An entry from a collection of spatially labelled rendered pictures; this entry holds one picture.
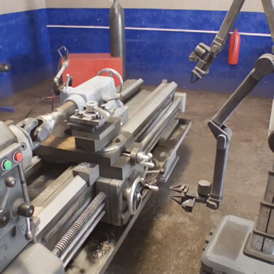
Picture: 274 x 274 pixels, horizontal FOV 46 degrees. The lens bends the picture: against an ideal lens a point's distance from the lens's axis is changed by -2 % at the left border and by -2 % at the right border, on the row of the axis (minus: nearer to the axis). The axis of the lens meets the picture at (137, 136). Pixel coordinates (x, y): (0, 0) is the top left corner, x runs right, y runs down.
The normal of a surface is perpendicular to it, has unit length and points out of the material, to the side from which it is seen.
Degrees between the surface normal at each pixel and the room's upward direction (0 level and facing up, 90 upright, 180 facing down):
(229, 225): 0
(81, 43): 90
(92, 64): 90
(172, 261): 0
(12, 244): 90
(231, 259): 0
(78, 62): 90
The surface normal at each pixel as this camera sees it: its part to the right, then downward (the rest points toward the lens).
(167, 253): -0.01, -0.90
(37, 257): 0.49, -0.69
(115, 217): -0.36, 0.40
